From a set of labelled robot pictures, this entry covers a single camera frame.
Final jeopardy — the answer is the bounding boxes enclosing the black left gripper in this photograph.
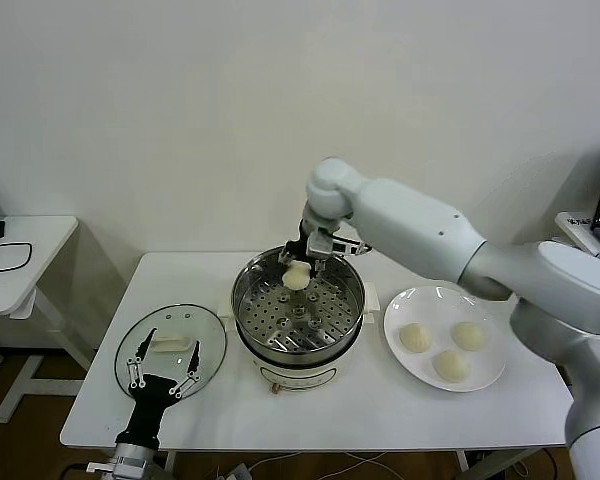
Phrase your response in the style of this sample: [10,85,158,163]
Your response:
[115,326,205,447]

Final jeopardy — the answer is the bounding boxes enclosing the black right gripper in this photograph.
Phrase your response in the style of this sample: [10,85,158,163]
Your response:
[277,218,327,277]

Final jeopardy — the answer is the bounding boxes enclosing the white steamed baozi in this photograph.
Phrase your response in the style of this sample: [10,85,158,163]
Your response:
[398,322,435,355]
[451,321,491,351]
[282,262,312,292]
[432,349,472,384]

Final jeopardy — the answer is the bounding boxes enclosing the steel steamer basket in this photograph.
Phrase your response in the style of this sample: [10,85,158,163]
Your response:
[230,247,367,356]

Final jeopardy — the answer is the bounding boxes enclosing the cream electric cooker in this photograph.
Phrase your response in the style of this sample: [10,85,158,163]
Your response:
[216,281,381,397]

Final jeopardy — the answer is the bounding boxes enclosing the white round plate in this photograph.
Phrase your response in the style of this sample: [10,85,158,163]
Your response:
[382,285,508,394]

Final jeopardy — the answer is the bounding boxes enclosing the white floor power strip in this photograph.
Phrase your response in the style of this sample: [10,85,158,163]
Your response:
[218,462,254,480]

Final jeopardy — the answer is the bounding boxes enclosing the white side table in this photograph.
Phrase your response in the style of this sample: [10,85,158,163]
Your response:
[0,215,95,426]

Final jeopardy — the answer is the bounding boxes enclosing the white desk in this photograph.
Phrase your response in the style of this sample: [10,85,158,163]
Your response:
[552,210,600,261]

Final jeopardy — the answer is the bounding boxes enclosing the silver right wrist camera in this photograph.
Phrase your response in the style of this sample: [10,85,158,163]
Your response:
[307,227,372,260]

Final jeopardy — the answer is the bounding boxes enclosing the glass lid with cream handle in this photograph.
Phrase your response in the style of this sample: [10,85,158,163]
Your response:
[113,303,229,406]

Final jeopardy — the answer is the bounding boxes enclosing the black looped cable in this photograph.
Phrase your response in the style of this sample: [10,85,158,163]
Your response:
[0,241,34,276]

